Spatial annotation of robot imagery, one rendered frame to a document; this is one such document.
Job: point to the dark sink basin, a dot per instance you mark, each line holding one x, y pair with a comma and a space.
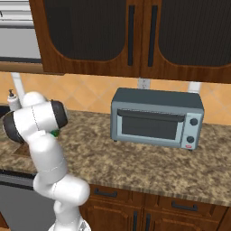
3, 110

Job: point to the green sponge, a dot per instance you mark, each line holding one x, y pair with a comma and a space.
55, 133

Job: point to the white wall outlet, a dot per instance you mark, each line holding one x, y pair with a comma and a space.
144, 83

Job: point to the brown wall cupboard door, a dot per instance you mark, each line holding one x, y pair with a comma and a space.
87, 33
192, 36

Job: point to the grey dishwasher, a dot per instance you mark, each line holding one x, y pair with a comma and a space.
21, 204

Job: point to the white wall switch plate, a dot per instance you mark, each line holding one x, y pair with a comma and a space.
194, 86

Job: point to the grey toaster oven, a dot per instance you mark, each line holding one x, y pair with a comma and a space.
156, 99

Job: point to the grey range hood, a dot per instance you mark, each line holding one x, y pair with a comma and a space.
16, 42

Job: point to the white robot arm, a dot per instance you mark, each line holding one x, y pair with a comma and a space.
48, 156

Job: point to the brown wooden cutting board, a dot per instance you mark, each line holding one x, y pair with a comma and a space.
21, 149

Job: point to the white soap dispenser bottle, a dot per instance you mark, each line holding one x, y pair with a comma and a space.
12, 103

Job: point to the black toaster oven knob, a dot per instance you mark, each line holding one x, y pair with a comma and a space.
194, 121
190, 139

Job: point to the brown wooden drawer front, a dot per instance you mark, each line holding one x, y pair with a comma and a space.
207, 207
126, 195

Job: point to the toaster oven glass door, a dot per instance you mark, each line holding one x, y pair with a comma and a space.
149, 127

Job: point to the brown base cupboard door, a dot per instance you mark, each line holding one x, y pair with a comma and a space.
111, 218
180, 224

